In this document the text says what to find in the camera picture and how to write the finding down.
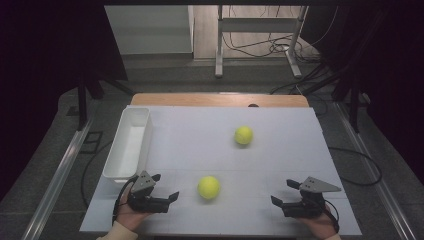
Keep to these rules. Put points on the grey metal stand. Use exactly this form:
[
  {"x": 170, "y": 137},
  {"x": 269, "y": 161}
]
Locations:
[{"x": 258, "y": 25}]

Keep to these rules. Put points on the black tripod stand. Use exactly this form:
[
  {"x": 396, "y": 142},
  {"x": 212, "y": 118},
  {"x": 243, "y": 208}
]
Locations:
[
  {"x": 353, "y": 100},
  {"x": 82, "y": 100}
]

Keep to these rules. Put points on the dark curtain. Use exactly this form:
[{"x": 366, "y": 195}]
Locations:
[
  {"x": 393, "y": 66},
  {"x": 40, "y": 66}
]

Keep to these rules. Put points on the person's left hand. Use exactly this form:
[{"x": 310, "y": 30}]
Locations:
[{"x": 128, "y": 216}]

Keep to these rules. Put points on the white panel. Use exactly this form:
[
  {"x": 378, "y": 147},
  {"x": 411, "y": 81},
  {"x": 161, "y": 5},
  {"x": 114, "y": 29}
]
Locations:
[{"x": 148, "y": 30}]

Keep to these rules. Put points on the white board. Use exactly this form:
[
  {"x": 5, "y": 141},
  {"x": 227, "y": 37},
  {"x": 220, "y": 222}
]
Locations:
[{"x": 233, "y": 160}]

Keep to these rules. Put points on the metal floor rail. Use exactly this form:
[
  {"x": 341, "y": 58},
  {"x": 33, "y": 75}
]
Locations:
[
  {"x": 373, "y": 166},
  {"x": 56, "y": 180}
]

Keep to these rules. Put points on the white plastic bin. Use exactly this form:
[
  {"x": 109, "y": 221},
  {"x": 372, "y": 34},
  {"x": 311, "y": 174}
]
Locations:
[{"x": 128, "y": 150}]

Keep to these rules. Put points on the yellow tennis ball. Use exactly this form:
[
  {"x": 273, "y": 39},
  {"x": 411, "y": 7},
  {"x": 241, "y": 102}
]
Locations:
[
  {"x": 208, "y": 187},
  {"x": 243, "y": 135}
]

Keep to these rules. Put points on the wooden table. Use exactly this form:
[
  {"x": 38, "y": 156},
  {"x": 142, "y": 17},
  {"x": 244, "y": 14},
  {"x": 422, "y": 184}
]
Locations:
[{"x": 216, "y": 100}]

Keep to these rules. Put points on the person's right hand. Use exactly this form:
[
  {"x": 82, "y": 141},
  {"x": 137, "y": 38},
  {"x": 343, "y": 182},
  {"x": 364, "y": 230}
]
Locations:
[{"x": 321, "y": 226}]

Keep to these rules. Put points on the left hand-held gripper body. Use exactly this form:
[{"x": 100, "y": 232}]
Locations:
[{"x": 146, "y": 202}]

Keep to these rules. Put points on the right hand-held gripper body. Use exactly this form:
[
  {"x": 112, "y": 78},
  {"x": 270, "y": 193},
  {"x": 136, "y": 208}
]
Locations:
[{"x": 305, "y": 208}]

